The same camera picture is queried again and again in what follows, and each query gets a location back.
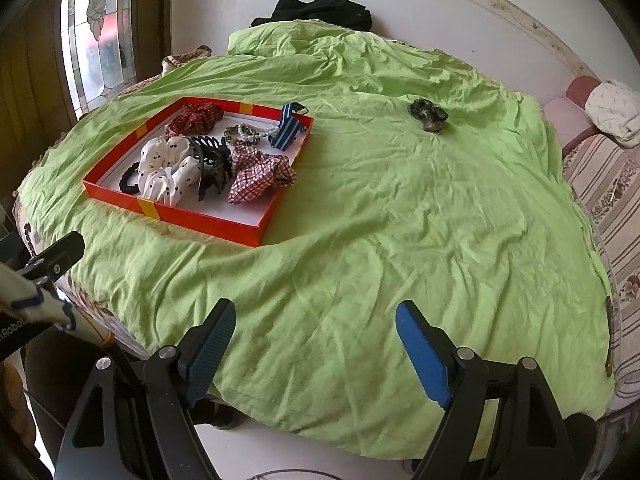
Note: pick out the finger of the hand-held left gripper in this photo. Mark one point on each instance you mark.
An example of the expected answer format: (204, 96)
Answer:
(55, 260)

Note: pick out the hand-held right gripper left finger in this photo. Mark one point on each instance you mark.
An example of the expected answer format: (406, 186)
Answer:
(212, 350)

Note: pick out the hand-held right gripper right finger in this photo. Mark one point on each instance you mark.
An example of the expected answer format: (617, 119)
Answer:
(422, 355)

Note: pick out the black scrunchie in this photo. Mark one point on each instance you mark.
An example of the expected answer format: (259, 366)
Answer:
(127, 182)

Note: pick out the red cardboard box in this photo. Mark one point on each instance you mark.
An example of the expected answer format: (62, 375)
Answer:
(210, 222)

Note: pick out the white dotted scrunchie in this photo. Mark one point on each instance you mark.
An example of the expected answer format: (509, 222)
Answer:
(165, 170)

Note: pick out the black hair claw clip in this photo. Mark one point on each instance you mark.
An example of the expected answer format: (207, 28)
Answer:
(212, 170)

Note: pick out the red plaid scrunchie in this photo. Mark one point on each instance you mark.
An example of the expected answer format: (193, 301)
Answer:
(255, 175)

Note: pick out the red dotted scrunchie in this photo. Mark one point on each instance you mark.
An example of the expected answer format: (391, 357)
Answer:
(195, 117)

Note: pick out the beige patterned tablecloth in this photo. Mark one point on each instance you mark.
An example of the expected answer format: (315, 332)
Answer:
(32, 240)

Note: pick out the person's dark clothing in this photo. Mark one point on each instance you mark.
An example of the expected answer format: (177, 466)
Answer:
(50, 385)

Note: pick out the green bedsheet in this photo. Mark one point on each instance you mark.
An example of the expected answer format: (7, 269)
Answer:
(400, 235)

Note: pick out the brass metal bar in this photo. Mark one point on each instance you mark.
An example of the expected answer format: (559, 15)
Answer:
(608, 355)

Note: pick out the stained glass window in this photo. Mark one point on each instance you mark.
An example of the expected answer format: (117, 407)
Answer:
(100, 50)

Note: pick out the dark green scrunchie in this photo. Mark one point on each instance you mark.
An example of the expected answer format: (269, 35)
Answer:
(427, 115)

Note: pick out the striped floral sofa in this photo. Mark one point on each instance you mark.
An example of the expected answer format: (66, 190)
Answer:
(610, 200)

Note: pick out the white crumpled cloth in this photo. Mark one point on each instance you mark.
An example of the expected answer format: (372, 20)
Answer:
(612, 107)

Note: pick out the black cloth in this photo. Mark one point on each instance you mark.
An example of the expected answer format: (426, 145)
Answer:
(320, 10)

